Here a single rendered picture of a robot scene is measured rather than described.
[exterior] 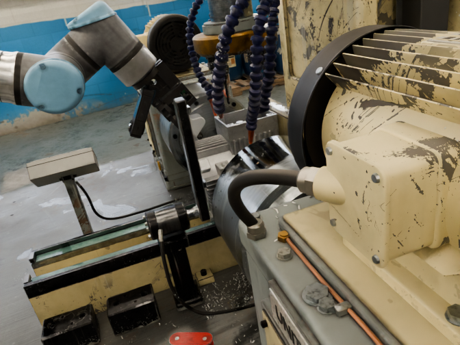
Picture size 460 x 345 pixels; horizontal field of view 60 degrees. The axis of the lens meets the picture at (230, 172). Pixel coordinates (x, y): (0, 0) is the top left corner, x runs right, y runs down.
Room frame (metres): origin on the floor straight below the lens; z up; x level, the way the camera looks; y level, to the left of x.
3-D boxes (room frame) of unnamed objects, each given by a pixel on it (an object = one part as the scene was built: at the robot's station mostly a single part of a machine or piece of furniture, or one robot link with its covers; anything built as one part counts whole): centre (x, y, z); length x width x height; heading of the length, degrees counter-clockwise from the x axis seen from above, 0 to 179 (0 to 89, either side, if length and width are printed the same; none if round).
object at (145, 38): (1.49, 0.17, 1.16); 0.33 x 0.26 x 0.42; 15
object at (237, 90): (6.04, -0.71, 0.37); 1.20 x 0.80 x 0.74; 104
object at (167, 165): (1.46, 0.13, 0.99); 0.35 x 0.31 x 0.37; 15
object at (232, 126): (0.89, -0.06, 1.11); 0.12 x 0.11 x 0.07; 105
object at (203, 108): (1.23, 0.07, 1.04); 0.37 x 0.25 x 0.25; 15
